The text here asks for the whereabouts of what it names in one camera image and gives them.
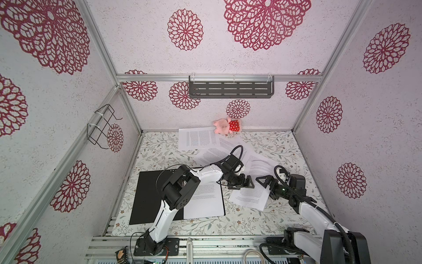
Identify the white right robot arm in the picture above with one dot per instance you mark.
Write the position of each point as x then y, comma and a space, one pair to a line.
330, 244

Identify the grey slotted wall shelf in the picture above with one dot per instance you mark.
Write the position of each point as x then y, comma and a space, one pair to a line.
230, 89

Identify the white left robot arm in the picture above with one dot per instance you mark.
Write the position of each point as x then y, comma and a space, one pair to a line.
177, 192

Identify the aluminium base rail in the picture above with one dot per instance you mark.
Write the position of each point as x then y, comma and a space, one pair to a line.
231, 249

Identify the pink plush pig toy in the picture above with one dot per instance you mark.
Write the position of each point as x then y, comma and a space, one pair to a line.
227, 126

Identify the black wire wall rack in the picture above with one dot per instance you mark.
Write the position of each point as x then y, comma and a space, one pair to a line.
106, 133

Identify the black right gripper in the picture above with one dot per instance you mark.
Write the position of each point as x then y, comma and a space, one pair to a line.
270, 179

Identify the teal folder with black inside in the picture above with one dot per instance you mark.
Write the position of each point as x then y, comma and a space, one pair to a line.
147, 201

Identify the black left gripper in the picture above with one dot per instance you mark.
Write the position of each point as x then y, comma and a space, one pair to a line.
239, 183

